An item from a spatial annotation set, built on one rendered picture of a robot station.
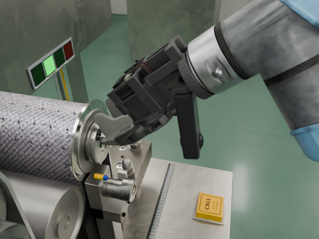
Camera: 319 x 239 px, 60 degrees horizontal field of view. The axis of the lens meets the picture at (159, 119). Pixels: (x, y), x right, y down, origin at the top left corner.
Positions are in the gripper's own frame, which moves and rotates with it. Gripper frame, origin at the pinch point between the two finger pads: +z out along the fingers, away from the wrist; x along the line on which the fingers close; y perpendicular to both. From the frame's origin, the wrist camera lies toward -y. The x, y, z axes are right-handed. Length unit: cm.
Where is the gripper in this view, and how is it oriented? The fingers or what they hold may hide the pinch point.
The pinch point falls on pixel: (110, 138)
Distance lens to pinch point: 47.5
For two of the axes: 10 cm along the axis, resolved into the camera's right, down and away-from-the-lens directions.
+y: -6.2, -7.0, -3.4
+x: -2.4, 5.9, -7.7
